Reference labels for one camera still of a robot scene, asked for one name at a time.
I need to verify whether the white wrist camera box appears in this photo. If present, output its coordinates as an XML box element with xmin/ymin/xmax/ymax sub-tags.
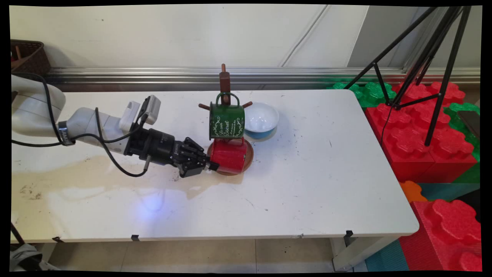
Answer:
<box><xmin>119</xmin><ymin>95</ymin><xmax>162</xmax><ymax>133</ymax></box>

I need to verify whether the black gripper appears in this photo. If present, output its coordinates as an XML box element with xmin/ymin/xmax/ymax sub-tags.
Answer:
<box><xmin>124</xmin><ymin>128</ymin><xmax>220</xmax><ymax>179</ymax></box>

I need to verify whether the white wall cable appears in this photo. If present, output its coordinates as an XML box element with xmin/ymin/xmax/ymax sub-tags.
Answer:
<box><xmin>278</xmin><ymin>5</ymin><xmax>329</xmax><ymax>68</ymax></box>

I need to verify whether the large red foam block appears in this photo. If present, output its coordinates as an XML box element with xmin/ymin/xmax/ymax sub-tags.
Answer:
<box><xmin>364</xmin><ymin>82</ymin><xmax>477</xmax><ymax>184</ymax></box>

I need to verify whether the teal foam block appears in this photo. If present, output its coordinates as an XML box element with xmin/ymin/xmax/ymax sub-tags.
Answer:
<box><xmin>418</xmin><ymin>183</ymin><xmax>475</xmax><ymax>202</ymax></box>
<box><xmin>365</xmin><ymin>240</ymin><xmax>410</xmax><ymax>272</ymax></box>

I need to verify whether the orange foam block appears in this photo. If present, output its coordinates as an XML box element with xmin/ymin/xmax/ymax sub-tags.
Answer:
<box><xmin>399</xmin><ymin>180</ymin><xmax>428</xmax><ymax>204</ymax></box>

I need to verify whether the black tripod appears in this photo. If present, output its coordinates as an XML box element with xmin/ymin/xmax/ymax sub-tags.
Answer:
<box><xmin>343</xmin><ymin>6</ymin><xmax>472</xmax><ymax>147</ymax></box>

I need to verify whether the white table leg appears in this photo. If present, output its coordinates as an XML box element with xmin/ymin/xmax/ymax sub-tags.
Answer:
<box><xmin>330</xmin><ymin>235</ymin><xmax>400</xmax><ymax>272</ymax></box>

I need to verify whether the red enamel mug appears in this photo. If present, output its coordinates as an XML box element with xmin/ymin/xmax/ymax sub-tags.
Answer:
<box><xmin>209</xmin><ymin>138</ymin><xmax>249</xmax><ymax>174</ymax></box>

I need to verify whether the brown wooden mug tree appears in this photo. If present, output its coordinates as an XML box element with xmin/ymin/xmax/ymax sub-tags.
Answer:
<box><xmin>198</xmin><ymin>63</ymin><xmax>254</xmax><ymax>177</ymax></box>

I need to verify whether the green foam block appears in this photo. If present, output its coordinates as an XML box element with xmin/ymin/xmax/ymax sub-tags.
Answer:
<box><xmin>327</xmin><ymin>81</ymin><xmax>397</xmax><ymax>108</ymax></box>
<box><xmin>443</xmin><ymin>102</ymin><xmax>481</xmax><ymax>184</ymax></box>

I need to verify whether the green enamel mug with lettering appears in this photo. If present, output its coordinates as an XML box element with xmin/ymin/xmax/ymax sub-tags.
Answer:
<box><xmin>209</xmin><ymin>92</ymin><xmax>246</xmax><ymax>140</ymax></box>

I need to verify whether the aluminium rail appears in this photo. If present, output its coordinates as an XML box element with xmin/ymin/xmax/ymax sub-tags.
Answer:
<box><xmin>46</xmin><ymin>67</ymin><xmax>481</xmax><ymax>86</ymax></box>

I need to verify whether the thin black tripod cable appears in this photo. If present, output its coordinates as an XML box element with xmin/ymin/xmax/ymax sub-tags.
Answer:
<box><xmin>380</xmin><ymin>107</ymin><xmax>393</xmax><ymax>145</ymax></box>

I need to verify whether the black arm strap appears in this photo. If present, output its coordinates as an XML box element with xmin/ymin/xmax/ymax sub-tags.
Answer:
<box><xmin>58</xmin><ymin>121</ymin><xmax>76</xmax><ymax>146</ymax></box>

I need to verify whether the brown wicker basket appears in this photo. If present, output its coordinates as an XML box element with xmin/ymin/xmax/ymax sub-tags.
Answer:
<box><xmin>11</xmin><ymin>39</ymin><xmax>51</xmax><ymax>76</ymax></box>

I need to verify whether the blue and white bowl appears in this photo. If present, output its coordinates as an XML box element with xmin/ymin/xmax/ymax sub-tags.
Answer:
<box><xmin>244</xmin><ymin>102</ymin><xmax>280</xmax><ymax>140</ymax></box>

